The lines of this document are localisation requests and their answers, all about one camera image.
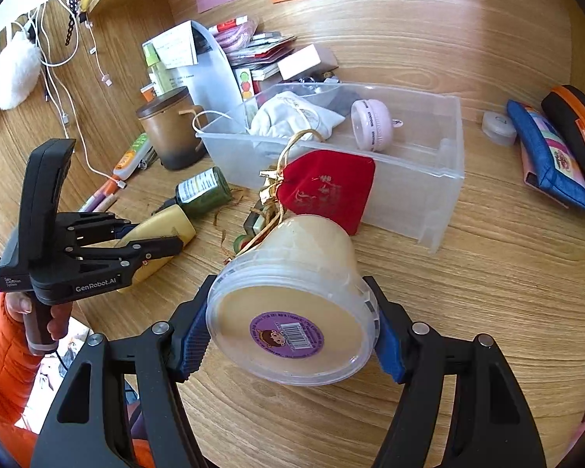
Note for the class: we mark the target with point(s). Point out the small metal tool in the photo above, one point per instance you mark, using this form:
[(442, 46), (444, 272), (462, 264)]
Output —
[(148, 158)]

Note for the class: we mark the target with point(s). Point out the clear tub of cream paste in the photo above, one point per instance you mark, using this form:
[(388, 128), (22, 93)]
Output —
[(282, 312)]

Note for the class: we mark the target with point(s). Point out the white pen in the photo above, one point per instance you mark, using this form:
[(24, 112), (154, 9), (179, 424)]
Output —
[(108, 203)]

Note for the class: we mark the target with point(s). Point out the brown lidded mug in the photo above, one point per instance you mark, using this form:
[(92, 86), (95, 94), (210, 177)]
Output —
[(173, 131)]

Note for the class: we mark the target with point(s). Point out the wooden desktop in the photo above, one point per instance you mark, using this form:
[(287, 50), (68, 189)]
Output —
[(492, 278)]

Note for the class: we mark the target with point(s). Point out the blue patchwork pencil case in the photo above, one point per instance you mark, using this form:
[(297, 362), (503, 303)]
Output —
[(526, 126)]

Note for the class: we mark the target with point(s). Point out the dark green bottle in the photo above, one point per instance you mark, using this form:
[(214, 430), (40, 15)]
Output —
[(204, 192)]

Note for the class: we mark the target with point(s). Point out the white cardboard box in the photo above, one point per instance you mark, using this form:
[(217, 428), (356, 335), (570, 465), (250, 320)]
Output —
[(304, 61)]

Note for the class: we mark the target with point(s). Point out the frosted white plastic pouch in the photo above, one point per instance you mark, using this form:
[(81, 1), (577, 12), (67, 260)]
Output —
[(214, 83)]

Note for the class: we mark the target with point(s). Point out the white fluffy pad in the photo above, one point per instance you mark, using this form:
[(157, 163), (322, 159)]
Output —
[(14, 73)]

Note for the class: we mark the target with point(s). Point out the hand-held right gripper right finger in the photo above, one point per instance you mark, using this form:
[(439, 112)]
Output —
[(387, 351)]

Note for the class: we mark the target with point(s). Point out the grey cloth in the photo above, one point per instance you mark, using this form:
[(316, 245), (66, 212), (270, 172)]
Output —
[(343, 100)]

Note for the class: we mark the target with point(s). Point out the box with coloured dots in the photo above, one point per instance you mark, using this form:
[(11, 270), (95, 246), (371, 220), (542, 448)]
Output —
[(245, 85)]

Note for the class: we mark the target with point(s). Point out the pink round handheld device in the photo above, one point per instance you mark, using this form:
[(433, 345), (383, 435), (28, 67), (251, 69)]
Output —
[(370, 124)]

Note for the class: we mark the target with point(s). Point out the person's left hand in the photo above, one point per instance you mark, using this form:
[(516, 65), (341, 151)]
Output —
[(58, 321)]

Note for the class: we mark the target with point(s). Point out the pale green spray bottle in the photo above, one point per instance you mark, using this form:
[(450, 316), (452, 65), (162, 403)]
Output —
[(156, 70)]

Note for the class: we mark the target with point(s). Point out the red velvet pouch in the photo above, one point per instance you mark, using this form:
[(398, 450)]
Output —
[(331, 185)]

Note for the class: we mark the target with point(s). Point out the clear plastic storage bin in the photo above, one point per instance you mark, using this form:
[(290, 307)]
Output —
[(419, 156)]

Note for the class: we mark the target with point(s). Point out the small white round container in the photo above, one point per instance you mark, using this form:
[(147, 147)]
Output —
[(498, 127)]

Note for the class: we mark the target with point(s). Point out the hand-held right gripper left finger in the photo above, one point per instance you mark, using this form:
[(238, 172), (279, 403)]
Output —
[(195, 346)]

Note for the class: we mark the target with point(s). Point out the stack of booklets and cards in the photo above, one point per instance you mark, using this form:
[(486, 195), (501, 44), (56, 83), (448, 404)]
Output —
[(263, 53)]

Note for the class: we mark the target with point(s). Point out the small orange packet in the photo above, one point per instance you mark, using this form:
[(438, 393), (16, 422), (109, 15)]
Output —
[(147, 92)]

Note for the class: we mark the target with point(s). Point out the black case with orange zipper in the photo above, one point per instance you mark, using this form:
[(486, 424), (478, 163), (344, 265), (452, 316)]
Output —
[(565, 107)]

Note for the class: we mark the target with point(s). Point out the beige cream tube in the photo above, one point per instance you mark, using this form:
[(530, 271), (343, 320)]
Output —
[(170, 224)]

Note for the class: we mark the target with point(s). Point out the white green orange tube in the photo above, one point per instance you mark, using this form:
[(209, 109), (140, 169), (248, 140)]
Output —
[(129, 158)]

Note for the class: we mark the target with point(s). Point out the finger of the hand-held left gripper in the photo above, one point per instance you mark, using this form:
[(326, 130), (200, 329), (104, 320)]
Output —
[(126, 230), (146, 249)]

